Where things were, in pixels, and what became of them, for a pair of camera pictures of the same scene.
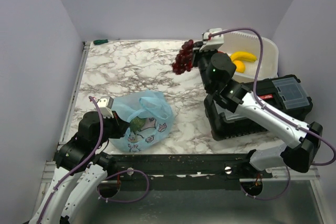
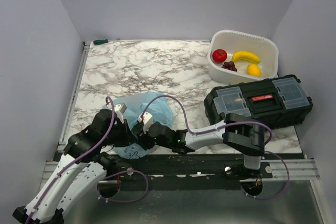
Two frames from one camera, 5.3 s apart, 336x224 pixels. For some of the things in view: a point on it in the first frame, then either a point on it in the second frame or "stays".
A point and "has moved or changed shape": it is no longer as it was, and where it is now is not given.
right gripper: x=197 y=53 → x=143 y=139
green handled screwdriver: x=102 y=41 stays
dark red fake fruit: x=184 y=59 has moved or changed shape
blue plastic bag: x=150 y=105 has moved or changed shape
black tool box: x=285 y=94 stays
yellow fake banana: x=242 y=55 stays
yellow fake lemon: x=240 y=66 → x=253 y=70
